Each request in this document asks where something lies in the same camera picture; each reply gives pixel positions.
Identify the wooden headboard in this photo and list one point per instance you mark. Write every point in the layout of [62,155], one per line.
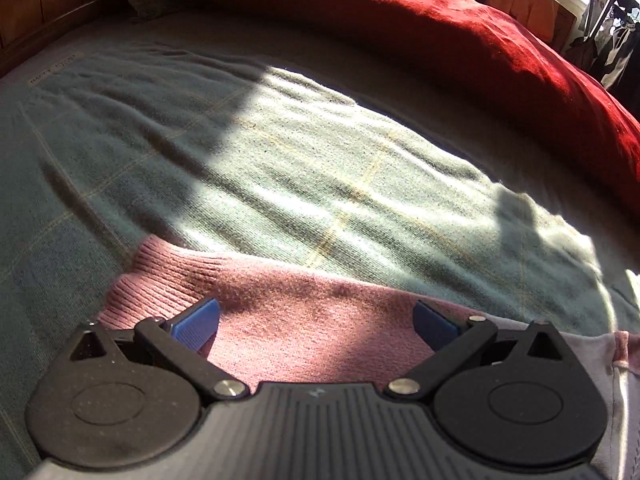
[50,0]

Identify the red duvet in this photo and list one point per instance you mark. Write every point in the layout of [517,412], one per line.
[450,35]

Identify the metal clothes rack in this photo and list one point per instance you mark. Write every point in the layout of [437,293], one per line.
[611,2]

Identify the green plaid blanket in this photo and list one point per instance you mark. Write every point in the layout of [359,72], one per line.
[250,160]

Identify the black jacket with badge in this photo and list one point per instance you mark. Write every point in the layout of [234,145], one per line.
[615,60]

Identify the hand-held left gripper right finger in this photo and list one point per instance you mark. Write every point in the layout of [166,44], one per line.
[435,327]

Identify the pink and white knit sweater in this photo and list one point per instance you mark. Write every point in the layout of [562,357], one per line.
[310,310]

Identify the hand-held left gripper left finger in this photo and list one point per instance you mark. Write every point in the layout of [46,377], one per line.
[197,325]

